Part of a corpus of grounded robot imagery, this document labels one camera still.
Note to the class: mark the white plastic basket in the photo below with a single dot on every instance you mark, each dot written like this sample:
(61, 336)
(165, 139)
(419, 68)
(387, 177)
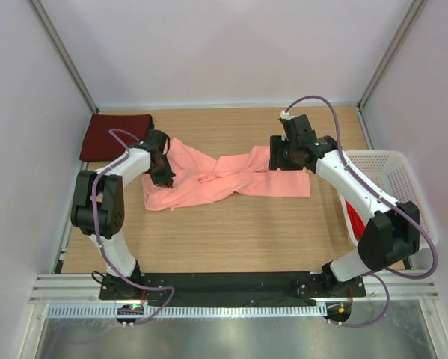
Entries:
(392, 173)

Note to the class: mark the white slotted cable duct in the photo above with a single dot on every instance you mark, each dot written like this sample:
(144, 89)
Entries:
(132, 311)

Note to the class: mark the pink t-shirt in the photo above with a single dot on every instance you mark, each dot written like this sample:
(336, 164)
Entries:
(200, 179)

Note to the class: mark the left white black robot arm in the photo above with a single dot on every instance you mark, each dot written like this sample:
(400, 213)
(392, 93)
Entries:
(98, 206)

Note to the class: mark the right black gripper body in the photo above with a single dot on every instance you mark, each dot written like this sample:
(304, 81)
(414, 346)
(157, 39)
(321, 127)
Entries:
(292, 162)

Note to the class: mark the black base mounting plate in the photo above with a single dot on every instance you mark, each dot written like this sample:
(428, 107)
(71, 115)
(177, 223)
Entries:
(258, 289)

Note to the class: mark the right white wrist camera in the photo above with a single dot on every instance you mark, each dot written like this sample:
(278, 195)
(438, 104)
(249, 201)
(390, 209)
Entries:
(285, 116)

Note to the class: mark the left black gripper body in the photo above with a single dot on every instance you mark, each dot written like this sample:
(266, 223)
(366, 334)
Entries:
(159, 167)

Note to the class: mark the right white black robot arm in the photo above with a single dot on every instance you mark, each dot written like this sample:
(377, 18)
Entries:
(390, 227)

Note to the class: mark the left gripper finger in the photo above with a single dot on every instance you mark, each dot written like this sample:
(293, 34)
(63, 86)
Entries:
(167, 167)
(159, 179)

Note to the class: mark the folded dark red t-shirt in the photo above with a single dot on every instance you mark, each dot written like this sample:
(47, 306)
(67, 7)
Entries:
(99, 145)

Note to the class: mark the folded black t-shirt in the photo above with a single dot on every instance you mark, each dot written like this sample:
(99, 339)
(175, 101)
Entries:
(151, 124)

